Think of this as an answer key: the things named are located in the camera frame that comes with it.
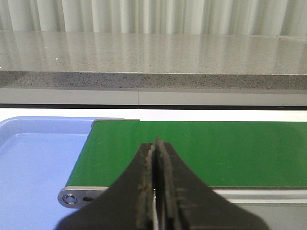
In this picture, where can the grey granite counter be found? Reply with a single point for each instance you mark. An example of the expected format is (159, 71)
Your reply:
(83, 68)

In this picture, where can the white corrugated curtain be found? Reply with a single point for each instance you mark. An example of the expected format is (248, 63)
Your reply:
(212, 17)

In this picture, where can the aluminium conveyor frame rail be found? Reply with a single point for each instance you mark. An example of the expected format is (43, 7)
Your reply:
(80, 196)

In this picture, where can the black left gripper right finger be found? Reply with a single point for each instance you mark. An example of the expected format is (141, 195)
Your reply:
(185, 202)

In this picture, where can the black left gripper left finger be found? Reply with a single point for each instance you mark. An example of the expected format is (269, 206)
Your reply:
(126, 205)

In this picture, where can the green conveyor belt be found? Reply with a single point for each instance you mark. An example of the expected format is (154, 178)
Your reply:
(222, 154)

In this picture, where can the blue plastic tray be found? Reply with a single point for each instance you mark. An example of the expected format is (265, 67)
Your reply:
(37, 155)

